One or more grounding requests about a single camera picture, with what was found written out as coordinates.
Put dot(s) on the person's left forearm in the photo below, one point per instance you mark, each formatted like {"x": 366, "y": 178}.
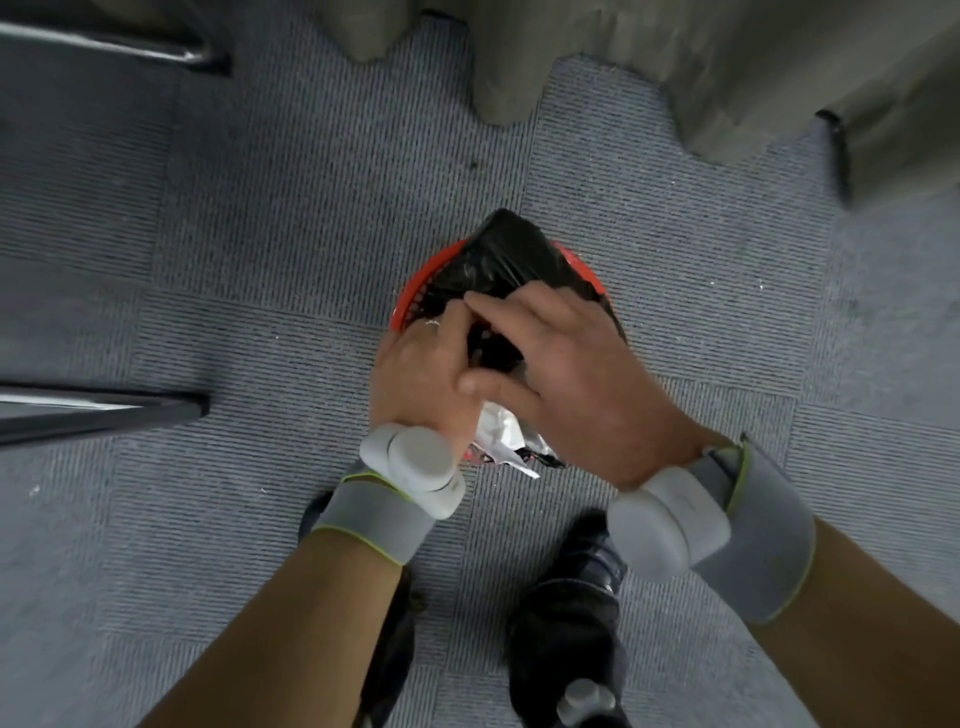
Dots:
{"x": 300, "y": 637}

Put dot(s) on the orange waste basket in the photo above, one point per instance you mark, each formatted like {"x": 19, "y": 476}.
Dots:
{"x": 424, "y": 289}

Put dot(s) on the person's right thumb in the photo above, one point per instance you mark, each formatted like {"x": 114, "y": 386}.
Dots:
{"x": 495, "y": 384}

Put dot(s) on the grey wristband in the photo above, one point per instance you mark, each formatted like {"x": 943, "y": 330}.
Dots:
{"x": 765, "y": 525}
{"x": 375, "y": 517}

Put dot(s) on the grey-beige curtain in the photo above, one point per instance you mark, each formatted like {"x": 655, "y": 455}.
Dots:
{"x": 712, "y": 60}

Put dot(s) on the small grey cylinder tracker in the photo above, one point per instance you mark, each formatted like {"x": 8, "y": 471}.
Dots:
{"x": 585, "y": 703}

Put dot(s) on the person's right forearm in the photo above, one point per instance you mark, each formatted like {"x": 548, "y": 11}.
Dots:
{"x": 862, "y": 637}

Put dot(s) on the person's left hand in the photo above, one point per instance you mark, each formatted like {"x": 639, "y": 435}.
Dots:
{"x": 412, "y": 382}

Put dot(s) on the person's right hand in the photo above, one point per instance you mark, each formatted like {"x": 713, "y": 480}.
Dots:
{"x": 592, "y": 390}

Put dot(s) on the grey wrist tracker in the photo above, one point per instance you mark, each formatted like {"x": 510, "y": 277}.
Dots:
{"x": 416, "y": 461}
{"x": 664, "y": 521}

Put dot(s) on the white crumpled wrapper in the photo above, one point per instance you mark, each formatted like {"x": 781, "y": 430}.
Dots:
{"x": 504, "y": 435}

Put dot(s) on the dark metal furniture leg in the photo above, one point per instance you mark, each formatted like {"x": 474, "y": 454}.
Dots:
{"x": 97, "y": 412}
{"x": 112, "y": 41}

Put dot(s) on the black garbage bag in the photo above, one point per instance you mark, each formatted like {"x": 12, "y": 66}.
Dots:
{"x": 502, "y": 259}

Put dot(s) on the person's left fingers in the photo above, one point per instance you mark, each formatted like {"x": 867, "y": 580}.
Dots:
{"x": 450, "y": 330}

